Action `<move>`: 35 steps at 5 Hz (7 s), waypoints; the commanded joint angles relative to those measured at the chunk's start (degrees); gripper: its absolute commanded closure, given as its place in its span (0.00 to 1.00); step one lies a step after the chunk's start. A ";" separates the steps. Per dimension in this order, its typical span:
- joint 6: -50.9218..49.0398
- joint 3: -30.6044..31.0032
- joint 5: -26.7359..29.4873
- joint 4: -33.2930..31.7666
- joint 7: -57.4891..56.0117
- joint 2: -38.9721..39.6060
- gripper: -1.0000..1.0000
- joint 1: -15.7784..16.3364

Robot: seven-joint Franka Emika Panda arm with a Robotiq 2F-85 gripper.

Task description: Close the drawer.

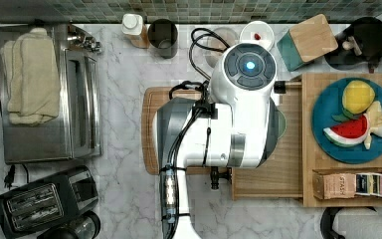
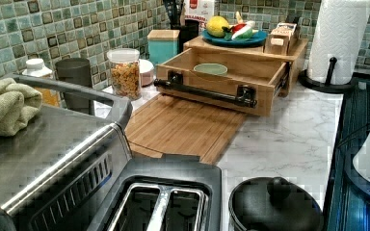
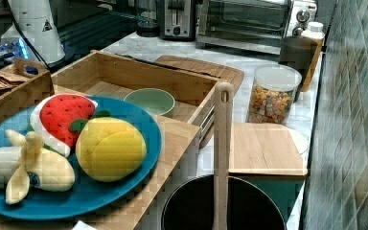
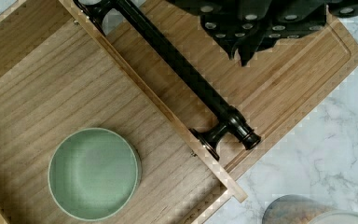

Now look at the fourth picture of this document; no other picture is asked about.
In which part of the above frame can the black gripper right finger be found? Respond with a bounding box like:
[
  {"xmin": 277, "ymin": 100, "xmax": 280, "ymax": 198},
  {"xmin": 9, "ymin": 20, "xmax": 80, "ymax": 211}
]
[{"xmin": 236, "ymin": 0, "xmax": 358, "ymax": 66}]

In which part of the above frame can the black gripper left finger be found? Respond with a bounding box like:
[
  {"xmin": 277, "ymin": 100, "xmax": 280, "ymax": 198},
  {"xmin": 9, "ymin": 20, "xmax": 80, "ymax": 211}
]
[{"xmin": 167, "ymin": 0, "xmax": 261, "ymax": 60}]

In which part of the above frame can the wooden drawer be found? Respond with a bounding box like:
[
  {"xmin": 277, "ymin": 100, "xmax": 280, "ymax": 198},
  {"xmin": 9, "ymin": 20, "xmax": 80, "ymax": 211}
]
[{"xmin": 0, "ymin": 0, "xmax": 246, "ymax": 224}]

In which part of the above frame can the bamboo cutting board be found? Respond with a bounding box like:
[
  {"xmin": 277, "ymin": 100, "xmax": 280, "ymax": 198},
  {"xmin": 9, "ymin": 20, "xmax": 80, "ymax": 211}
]
[{"xmin": 107, "ymin": 0, "xmax": 358, "ymax": 177}]

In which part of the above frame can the green ceramic bowl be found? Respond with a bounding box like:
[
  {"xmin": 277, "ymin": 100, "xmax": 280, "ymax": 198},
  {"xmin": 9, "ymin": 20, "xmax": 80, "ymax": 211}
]
[{"xmin": 48, "ymin": 128, "xmax": 142, "ymax": 222}]

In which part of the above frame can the black drawer handle bar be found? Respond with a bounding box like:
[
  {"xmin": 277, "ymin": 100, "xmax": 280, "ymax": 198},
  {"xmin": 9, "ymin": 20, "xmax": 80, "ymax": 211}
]
[{"xmin": 73, "ymin": 0, "xmax": 261, "ymax": 161}]

